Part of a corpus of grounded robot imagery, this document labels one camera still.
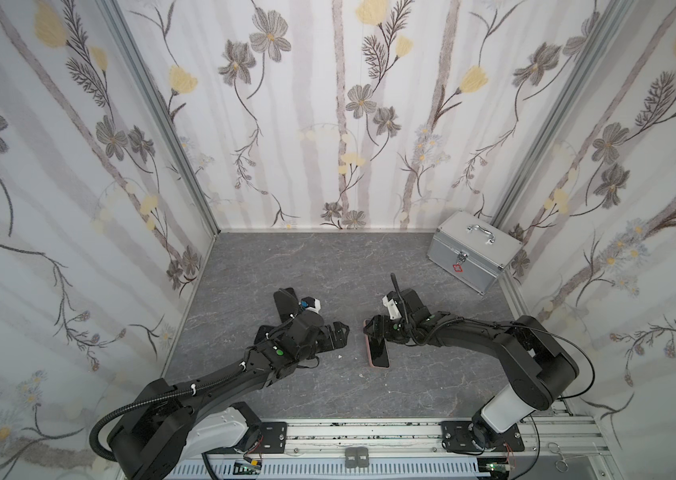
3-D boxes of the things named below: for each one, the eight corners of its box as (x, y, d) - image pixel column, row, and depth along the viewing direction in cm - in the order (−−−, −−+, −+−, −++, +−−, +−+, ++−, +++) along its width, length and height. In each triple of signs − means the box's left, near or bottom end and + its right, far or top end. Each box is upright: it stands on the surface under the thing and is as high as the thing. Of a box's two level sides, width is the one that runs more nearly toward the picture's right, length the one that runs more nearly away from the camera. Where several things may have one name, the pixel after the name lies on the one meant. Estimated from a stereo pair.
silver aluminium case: (421, 261, 114) (432, 231, 102) (445, 238, 122) (457, 208, 109) (481, 300, 103) (501, 272, 91) (503, 272, 111) (524, 243, 98)
